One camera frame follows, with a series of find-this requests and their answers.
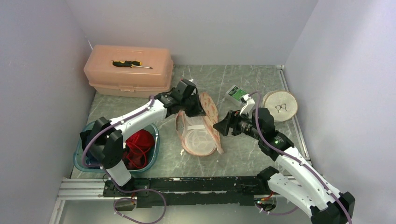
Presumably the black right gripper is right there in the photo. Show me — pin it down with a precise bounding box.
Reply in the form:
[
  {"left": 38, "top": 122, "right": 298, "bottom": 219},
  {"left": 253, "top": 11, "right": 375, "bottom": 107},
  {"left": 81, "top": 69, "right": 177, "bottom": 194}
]
[{"left": 213, "top": 107, "right": 262, "bottom": 140}]

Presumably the floral mesh laundry bag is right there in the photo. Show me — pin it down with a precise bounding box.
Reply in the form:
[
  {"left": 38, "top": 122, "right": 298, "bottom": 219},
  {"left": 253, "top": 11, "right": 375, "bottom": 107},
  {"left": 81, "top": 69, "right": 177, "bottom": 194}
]
[{"left": 175, "top": 92, "right": 225, "bottom": 157}]

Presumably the red satin bra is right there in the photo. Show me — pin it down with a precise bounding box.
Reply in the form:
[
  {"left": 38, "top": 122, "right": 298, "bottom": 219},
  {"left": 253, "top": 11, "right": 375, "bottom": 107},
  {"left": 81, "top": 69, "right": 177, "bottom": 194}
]
[{"left": 123, "top": 129, "right": 155, "bottom": 170}]

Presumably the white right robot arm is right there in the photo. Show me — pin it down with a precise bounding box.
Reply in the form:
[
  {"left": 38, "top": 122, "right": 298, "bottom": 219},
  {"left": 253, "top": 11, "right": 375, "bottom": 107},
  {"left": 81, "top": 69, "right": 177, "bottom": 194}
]
[{"left": 213, "top": 108, "right": 355, "bottom": 224}]

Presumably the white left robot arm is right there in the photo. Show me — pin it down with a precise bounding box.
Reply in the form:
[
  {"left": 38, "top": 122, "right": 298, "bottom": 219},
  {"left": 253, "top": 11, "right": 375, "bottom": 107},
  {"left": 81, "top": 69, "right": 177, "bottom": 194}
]
[{"left": 81, "top": 79, "right": 206, "bottom": 196}]

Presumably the white green small box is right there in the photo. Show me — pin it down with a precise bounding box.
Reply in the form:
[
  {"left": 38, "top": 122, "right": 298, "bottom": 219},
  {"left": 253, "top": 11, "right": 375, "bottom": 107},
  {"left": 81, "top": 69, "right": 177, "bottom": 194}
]
[{"left": 225, "top": 85, "right": 248, "bottom": 106}]

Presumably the pink plastic storage box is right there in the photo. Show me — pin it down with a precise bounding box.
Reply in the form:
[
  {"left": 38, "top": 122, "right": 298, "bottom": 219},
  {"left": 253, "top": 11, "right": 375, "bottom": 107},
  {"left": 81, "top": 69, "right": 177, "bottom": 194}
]
[{"left": 84, "top": 45, "right": 173, "bottom": 98}]

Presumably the round white mesh pouch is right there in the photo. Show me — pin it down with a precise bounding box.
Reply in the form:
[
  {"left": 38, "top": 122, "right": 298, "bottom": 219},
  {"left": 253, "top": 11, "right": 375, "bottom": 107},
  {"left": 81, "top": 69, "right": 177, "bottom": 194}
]
[{"left": 262, "top": 90, "right": 298, "bottom": 123}]

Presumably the black yellow screwdriver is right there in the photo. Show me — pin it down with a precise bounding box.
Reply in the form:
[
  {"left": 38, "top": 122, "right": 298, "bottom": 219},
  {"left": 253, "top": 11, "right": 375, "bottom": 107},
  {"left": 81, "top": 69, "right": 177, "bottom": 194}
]
[{"left": 112, "top": 61, "right": 153, "bottom": 69}]

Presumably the dark blue cloth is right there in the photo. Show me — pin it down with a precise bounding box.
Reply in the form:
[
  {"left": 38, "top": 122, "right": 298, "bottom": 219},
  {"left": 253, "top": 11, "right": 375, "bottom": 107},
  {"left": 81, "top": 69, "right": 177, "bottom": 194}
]
[{"left": 80, "top": 130, "right": 100, "bottom": 169}]

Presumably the teal plastic basin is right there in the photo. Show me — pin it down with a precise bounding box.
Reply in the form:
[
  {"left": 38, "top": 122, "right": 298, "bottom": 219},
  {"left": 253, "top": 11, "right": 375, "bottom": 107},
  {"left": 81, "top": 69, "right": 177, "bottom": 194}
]
[{"left": 73, "top": 124, "right": 160, "bottom": 174}]

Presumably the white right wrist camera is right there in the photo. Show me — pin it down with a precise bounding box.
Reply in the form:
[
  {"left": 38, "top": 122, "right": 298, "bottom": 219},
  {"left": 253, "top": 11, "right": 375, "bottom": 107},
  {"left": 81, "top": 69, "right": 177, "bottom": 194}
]
[{"left": 240, "top": 94, "right": 255, "bottom": 114}]

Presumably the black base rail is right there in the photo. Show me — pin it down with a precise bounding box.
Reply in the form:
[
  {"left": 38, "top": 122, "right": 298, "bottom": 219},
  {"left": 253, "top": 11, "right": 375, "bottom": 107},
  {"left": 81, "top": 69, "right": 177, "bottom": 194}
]
[{"left": 103, "top": 176, "right": 271, "bottom": 208}]

